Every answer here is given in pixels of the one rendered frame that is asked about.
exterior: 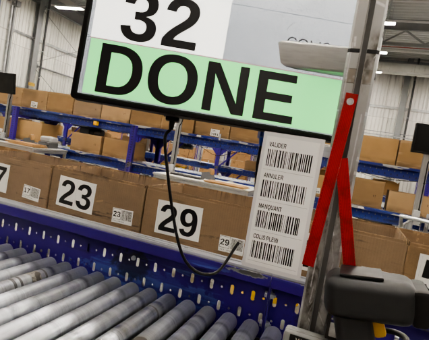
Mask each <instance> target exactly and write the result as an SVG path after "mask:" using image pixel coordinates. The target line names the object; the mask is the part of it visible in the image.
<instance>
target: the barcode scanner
mask: <svg viewBox="0 0 429 340"><path fill-rule="evenodd" d="M324 306H325V308H326V310H327V311H328V313H330V314H331V315H333V320H334V325H335V334H336V339H337V340H375V337H377V338H381V337H386V334H387V332H386V329H385V325H384V324H389V325H394V326H399V327H409V326H411V325H412V326H413V327H415V328H417V329H424V330H426V329H429V291H428V289H427V287H426V286H425V284H424V282H423V281H420V280H415V279H409V278H408V277H406V276H404V275H400V274H394V273H383V272H382V270H381V269H380V268H370V267H363V266H351V265H345V264H341V268H340V267H339V268H333V269H331V270H330V271H329V272H328V273H327V276H326V281H325V284H324Z"/></svg>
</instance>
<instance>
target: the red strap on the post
mask: <svg viewBox="0 0 429 340"><path fill-rule="evenodd" d="M357 100H358V94H352V93H348V92H346V95H345V100H344V103H343V107H342V110H341V115H340V118H339V122H338V126H337V131H336V134H335V139H334V141H333V146H332V149H331V154H330V157H329V160H328V165H327V168H326V173H325V176H324V180H323V183H322V188H321V191H320V196H319V199H318V204H317V207H316V212H315V215H314V219H313V222H312V227H311V230H310V235H309V238H308V243H307V246H306V251H305V254H304V258H303V261H302V264H304V265H307V266H311V267H313V268H314V263H315V259H316V255H317V252H318V247H319V244H320V240H321V237H322V232H323V229H324V224H325V221H326V216H327V214H328V209H329V206H330V203H331V198H332V195H333V190H334V187H335V183H336V180H337V188H338V198H339V216H340V226H341V245H342V255H343V264H345V265H351V266H355V248H354V238H353V220H352V210H351V192H350V182H349V165H348V158H342V157H343V152H344V149H345V145H346V141H347V137H348V133H349V129H350V126H351V121H352V118H353V114H354V111H355V106H356V103H357Z"/></svg>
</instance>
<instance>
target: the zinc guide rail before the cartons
mask: <svg viewBox="0 0 429 340"><path fill-rule="evenodd" d="M0 204H5V205H8V206H12V207H15V208H20V209H23V210H27V211H30V212H33V213H38V214H41V215H45V216H48V217H53V218H56V219H60V220H63V221H67V222H70V223H75V224H78V225H83V226H85V227H90V228H93V229H98V230H101V231H105V232H108V233H112V234H115V235H120V236H123V237H128V238H130V239H135V240H138V241H141V242H146V243H148V244H153V245H156V246H160V247H164V248H168V249H171V250H175V251H178V252H179V248H178V245H177V243H174V242H170V241H167V240H163V239H159V238H156V237H151V236H148V235H144V234H141V233H136V232H133V231H128V230H125V229H120V228H118V227H113V226H110V225H105V224H102V223H97V222H94V221H90V220H87V219H82V218H79V217H75V216H71V215H67V214H63V213H61V212H56V211H53V210H48V209H45V208H41V207H37V206H33V205H30V204H25V203H22V202H18V201H15V200H10V199H6V198H2V197H0ZM181 248H182V251H183V253H186V254H190V255H193V256H198V257H201V258H205V259H208V260H213V261H216V262H220V263H224V261H225V260H226V258H227V256H224V255H220V254H216V253H213V252H208V251H205V250H201V249H198V248H193V247H189V246H185V245H182V244H181ZM241 263H242V260H239V259H236V258H230V259H229V261H228V262H227V264H228V265H231V266H235V267H238V268H242V269H246V270H249V271H253V272H256V273H260V274H263V275H268V276H272V275H273V277H276V278H278V279H283V280H286V281H291V282H294V283H298V284H301V285H305V282H306V277H303V276H301V277H300V281H298V280H295V279H291V278H288V277H284V276H280V275H276V274H273V273H268V272H265V271H261V270H258V269H254V268H250V267H247V266H243V265H241Z"/></svg>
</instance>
